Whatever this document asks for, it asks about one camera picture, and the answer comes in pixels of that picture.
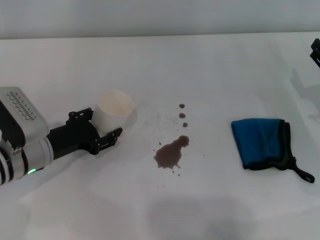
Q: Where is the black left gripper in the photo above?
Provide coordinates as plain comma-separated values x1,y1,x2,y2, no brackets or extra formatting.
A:
46,106,124,161

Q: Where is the white paper cup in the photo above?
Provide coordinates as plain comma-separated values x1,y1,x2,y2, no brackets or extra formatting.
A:
93,89,137,133

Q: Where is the blue rag with black trim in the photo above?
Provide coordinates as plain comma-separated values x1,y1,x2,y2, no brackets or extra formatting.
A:
230,117,315,185

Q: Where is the large dark liquid puddle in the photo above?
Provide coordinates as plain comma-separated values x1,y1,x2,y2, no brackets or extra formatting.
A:
152,134,190,170

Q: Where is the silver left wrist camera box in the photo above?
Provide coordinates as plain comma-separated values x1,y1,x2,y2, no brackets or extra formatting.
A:
0,86,49,148

